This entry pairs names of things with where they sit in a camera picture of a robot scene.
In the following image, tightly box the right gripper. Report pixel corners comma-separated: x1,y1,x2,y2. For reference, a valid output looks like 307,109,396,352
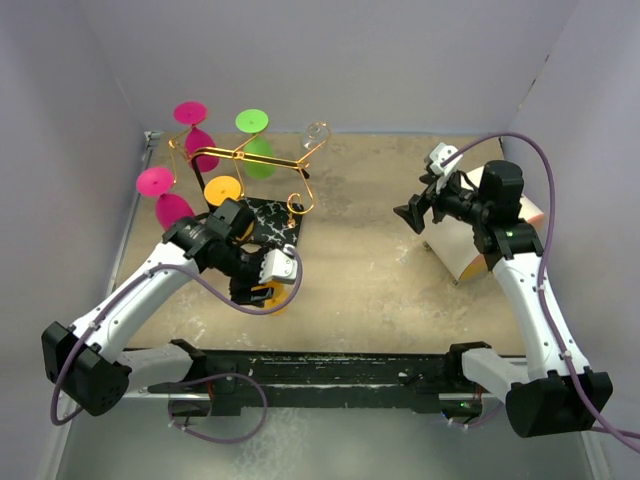
395,167,491,233

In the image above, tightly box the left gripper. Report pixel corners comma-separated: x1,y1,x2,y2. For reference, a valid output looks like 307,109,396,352
212,241,280,307

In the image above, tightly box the orange wine glass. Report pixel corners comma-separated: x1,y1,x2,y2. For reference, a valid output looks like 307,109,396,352
203,174,257,241
252,281,289,315

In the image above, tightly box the gold wine glass rack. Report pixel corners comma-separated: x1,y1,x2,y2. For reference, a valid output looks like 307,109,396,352
168,125,331,245

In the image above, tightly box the pink wine glass front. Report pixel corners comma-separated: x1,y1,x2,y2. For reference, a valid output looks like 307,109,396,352
136,167,195,231

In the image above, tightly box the pink wine glass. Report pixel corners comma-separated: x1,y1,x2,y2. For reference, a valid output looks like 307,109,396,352
170,101,215,159
136,167,195,231

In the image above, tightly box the green wine glass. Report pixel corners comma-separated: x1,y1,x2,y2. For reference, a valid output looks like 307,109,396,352
235,109,276,180

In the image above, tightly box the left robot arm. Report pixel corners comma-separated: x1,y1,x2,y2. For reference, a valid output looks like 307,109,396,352
41,199,303,425

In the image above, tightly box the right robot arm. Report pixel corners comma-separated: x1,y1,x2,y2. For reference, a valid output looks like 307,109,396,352
394,160,613,438

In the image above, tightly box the white cylindrical box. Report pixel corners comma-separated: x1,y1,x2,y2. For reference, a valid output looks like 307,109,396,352
421,167,545,283

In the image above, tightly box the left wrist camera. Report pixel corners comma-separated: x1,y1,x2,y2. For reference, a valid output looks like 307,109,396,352
282,244,296,257

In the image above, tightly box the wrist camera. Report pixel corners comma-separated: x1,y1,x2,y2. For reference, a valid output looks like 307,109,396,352
425,142,463,193
282,244,296,257

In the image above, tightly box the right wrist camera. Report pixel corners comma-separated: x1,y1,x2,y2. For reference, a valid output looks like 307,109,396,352
425,142,463,193

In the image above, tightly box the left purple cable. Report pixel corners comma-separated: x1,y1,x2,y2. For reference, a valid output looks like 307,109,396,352
49,249,304,427

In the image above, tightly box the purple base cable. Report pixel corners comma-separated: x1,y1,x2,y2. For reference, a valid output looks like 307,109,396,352
168,372,273,444

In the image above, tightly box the black base frame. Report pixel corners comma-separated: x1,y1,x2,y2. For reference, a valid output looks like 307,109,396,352
134,340,490,418

